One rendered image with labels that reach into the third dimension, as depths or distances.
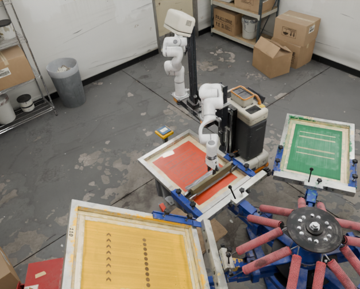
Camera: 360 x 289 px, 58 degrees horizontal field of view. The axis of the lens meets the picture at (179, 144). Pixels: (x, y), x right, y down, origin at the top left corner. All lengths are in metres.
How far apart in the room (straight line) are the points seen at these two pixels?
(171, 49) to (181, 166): 0.98
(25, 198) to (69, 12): 2.79
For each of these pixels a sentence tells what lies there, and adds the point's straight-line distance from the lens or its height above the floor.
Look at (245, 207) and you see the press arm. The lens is 2.37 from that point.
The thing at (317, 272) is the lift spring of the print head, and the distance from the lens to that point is 1.99.
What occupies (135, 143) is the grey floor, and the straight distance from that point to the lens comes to 4.48.
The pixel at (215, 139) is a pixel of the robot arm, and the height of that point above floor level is 1.40.
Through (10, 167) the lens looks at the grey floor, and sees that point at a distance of 4.80.
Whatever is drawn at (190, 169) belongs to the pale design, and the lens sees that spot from 2.71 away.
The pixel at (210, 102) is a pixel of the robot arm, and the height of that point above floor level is 1.57.
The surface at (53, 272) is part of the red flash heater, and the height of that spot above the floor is 1.10.
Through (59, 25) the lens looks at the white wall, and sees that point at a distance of 5.47.
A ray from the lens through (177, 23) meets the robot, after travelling 2.54.
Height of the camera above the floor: 2.94
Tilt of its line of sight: 42 degrees down
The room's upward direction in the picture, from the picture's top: 6 degrees counter-clockwise
